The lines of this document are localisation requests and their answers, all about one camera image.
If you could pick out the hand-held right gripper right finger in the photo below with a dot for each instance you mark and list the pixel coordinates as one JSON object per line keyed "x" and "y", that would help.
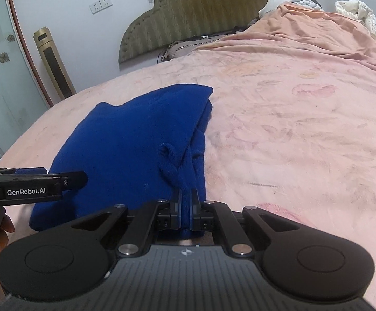
{"x": 194, "y": 212}

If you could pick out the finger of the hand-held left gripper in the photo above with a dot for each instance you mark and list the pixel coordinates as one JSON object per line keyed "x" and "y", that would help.
{"x": 73, "y": 179}

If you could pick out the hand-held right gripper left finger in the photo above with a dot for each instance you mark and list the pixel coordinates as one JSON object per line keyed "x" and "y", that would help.
{"x": 177, "y": 212}

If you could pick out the blue knit sweater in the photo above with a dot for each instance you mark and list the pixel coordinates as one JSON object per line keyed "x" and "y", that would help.
{"x": 133, "y": 142}

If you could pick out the gold tower air conditioner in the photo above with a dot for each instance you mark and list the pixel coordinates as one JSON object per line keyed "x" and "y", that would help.
{"x": 53, "y": 68}

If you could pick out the flower sticker glass sliding door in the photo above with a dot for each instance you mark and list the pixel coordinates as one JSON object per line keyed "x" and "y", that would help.
{"x": 0, "y": 64}

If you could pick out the brown pillow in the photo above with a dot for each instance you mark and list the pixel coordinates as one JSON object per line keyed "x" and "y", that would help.
{"x": 191, "y": 47}

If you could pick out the olive striped headboard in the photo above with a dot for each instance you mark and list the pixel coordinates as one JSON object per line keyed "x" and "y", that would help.
{"x": 201, "y": 13}

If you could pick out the white printed blanket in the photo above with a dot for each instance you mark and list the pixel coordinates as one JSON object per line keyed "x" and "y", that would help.
{"x": 282, "y": 5}

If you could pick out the white quilt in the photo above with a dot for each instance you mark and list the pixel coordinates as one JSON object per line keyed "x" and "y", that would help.
{"x": 359, "y": 16}

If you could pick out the white wall socket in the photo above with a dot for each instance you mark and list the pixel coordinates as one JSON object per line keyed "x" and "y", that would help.
{"x": 95, "y": 7}
{"x": 106, "y": 2}

